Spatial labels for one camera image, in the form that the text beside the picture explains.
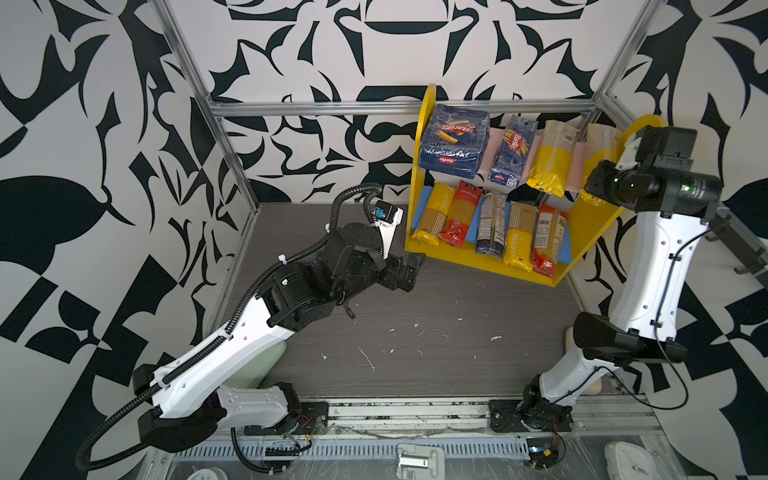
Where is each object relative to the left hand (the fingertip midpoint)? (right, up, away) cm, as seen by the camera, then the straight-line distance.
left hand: (407, 242), depth 58 cm
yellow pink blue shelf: (+46, +16, +61) cm, 78 cm away
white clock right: (+49, -49, +9) cm, 70 cm away
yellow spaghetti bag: (+13, +11, +39) cm, 43 cm away
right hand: (+42, +14, +6) cm, 45 cm away
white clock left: (-42, -49, +6) cm, 65 cm away
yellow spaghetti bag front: (+39, +6, +36) cm, 53 cm away
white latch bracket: (+4, -49, +9) cm, 50 cm away
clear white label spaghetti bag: (+29, +5, +35) cm, 46 cm away
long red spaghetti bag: (+21, +11, +41) cm, 48 cm away
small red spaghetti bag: (+44, +2, +31) cm, 54 cm away
